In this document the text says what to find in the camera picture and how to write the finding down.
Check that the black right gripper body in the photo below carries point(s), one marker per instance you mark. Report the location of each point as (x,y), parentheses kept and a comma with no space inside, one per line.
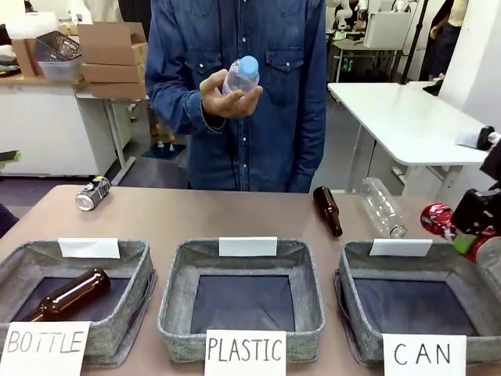
(475,213)

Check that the clear bottle with blue cap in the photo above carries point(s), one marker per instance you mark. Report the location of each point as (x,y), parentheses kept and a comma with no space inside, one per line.
(242,76)

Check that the person's right forearm denim sleeve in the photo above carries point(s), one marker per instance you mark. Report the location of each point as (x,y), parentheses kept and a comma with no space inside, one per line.
(176,113)

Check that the person's left forearm denim sleeve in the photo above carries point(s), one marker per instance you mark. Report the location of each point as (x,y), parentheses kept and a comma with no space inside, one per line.
(311,149)

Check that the red can with silver end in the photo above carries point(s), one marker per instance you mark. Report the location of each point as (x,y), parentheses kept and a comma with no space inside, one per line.
(488,254)

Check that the crushed red can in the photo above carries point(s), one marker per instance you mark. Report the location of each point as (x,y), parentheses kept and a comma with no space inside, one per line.
(434,218)

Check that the silver crushed can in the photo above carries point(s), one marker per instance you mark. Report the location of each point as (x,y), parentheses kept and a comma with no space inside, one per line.
(93,195)

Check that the grey felt basket can sign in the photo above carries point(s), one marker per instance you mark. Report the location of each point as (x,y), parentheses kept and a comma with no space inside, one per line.
(352,274)

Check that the paper sign reading CAN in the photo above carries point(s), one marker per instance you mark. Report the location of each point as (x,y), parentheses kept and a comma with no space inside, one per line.
(424,354)

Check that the black mesh basket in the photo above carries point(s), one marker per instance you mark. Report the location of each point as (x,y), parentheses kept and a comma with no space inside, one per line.
(56,47)

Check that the grey felt basket plastic sign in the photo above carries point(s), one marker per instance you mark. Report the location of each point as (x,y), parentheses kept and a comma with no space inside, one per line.
(180,274)

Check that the grey felt basket bottle sign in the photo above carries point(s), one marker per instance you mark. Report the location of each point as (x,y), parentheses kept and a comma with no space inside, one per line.
(131,329)

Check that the person's right hand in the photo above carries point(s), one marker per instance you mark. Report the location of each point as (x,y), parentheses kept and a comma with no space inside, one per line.
(223,105)

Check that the white desk with grey legs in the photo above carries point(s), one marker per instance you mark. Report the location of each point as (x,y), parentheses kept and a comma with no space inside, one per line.
(43,117)

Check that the blank white card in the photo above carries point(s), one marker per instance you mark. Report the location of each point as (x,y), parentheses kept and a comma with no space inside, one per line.
(400,248)
(89,248)
(248,246)

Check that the white crumpled paper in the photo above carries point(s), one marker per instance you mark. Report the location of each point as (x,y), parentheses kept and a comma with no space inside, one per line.
(467,138)

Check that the clear capless plastic bottle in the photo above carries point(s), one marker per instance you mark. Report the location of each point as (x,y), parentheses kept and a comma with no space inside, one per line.
(381,205)

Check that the grey plastic crate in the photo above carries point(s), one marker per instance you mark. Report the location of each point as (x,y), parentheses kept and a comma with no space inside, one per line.
(60,69)

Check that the small cardboard box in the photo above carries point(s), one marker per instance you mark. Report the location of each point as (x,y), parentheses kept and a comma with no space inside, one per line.
(23,55)

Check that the white table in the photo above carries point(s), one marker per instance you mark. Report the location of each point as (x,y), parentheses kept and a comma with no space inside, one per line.
(395,113)

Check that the flat cardboard box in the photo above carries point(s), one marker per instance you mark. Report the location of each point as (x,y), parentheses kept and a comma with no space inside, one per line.
(113,73)
(119,90)

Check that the small brown glass bottle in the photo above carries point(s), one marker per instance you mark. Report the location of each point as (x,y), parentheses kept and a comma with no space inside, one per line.
(327,205)

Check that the large brown glass bottle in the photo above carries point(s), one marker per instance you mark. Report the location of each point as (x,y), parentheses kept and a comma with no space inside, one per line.
(76,289)

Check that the open cardboard box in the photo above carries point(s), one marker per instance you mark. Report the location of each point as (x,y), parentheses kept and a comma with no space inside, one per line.
(111,43)

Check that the dark floor mat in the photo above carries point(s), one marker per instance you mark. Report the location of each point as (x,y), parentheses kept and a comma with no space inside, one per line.
(162,150)

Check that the background person in dark skirt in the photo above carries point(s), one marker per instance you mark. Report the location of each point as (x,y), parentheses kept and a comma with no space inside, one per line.
(440,43)

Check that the black tripod pole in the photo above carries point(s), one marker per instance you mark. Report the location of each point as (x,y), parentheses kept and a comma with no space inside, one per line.
(411,43)

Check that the paper sign reading BOTTLE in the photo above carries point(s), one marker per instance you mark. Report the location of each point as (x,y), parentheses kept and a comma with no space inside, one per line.
(43,346)

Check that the background workbench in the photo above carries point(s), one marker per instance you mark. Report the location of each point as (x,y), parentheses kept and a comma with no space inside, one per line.
(364,47)

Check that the white equipment box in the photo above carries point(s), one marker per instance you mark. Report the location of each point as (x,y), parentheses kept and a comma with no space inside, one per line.
(387,29)

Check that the person's torso denim shirt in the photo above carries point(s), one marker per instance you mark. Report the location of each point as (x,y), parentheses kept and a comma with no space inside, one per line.
(270,149)

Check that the background white robot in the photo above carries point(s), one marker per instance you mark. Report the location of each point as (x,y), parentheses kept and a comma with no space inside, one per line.
(344,13)

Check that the paper sign reading PLASTIC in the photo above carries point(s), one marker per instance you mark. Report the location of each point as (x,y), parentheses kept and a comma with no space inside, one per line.
(244,350)

